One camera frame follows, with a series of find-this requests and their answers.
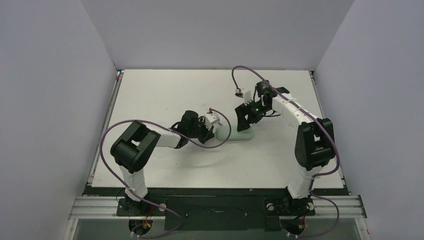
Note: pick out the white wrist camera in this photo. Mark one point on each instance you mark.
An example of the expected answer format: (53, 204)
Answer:
(210, 119)
(246, 96)

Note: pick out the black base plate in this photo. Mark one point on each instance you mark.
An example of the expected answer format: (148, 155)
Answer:
(216, 213)

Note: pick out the aluminium frame rail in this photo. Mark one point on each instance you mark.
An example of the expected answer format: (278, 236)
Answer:
(106, 207)

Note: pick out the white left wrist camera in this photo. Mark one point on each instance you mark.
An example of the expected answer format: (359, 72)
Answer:
(210, 119)

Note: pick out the mint green umbrella case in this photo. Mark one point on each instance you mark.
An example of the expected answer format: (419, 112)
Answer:
(225, 133)

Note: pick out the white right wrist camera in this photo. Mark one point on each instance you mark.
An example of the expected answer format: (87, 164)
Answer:
(246, 96)

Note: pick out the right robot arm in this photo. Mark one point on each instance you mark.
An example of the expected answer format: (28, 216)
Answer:
(312, 149)

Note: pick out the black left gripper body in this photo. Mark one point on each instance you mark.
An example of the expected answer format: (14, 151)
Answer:
(207, 133)

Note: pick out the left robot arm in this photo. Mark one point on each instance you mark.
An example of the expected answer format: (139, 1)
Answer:
(134, 147)

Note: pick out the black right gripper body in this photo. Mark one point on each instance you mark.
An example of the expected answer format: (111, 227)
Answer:
(247, 110)

